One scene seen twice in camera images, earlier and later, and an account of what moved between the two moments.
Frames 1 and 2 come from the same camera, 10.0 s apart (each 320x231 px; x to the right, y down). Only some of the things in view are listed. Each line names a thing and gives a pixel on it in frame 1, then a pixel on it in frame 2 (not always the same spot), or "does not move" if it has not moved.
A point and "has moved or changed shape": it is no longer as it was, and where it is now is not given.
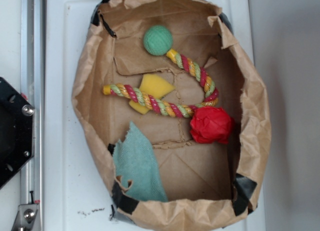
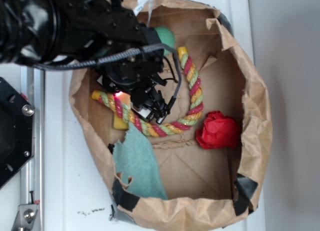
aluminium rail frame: (32, 85) does not move
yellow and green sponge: (153, 85) has moved or changed shape
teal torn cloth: (134, 160) does not move
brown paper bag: (175, 110) does not move
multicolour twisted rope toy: (163, 107) → (125, 112)
